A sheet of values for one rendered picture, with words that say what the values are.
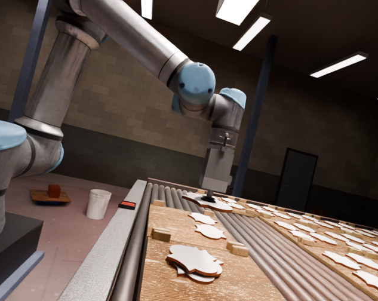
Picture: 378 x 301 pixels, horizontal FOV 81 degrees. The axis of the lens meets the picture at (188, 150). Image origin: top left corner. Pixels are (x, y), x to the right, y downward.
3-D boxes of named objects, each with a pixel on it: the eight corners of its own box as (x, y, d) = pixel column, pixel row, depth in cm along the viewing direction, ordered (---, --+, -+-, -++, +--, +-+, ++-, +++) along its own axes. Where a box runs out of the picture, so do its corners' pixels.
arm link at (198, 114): (176, 74, 53) (220, 85, 53) (177, 89, 64) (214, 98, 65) (168, 106, 53) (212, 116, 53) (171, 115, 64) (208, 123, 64)
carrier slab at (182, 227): (146, 240, 72) (147, 235, 72) (149, 206, 112) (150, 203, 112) (245, 258, 77) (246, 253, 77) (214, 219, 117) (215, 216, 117)
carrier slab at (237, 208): (205, 206, 143) (206, 200, 143) (195, 193, 184) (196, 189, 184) (255, 217, 148) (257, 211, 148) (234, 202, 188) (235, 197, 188)
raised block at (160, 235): (151, 239, 70) (153, 230, 70) (151, 236, 72) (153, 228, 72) (169, 242, 71) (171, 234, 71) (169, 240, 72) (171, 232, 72)
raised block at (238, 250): (231, 254, 73) (233, 246, 73) (229, 251, 75) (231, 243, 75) (248, 257, 74) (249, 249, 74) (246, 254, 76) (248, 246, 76)
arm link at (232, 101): (215, 92, 65) (243, 98, 65) (206, 128, 64) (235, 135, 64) (220, 83, 57) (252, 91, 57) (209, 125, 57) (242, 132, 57)
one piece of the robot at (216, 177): (249, 142, 56) (234, 205, 56) (240, 144, 65) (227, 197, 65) (212, 133, 56) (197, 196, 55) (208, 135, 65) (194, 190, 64)
